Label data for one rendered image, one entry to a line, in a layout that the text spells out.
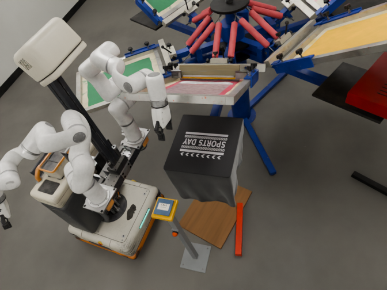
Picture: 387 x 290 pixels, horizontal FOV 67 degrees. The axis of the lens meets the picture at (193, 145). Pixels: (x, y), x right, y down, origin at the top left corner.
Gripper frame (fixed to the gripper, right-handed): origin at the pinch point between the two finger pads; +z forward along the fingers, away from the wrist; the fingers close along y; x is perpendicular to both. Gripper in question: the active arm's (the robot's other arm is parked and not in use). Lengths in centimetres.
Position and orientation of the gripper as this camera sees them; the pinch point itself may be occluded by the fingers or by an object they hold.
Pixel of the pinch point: (165, 133)
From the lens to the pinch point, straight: 134.9
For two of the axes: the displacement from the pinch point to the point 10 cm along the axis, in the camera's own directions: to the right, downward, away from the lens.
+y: -3.0, 5.9, -7.5
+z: 1.1, 8.1, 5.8
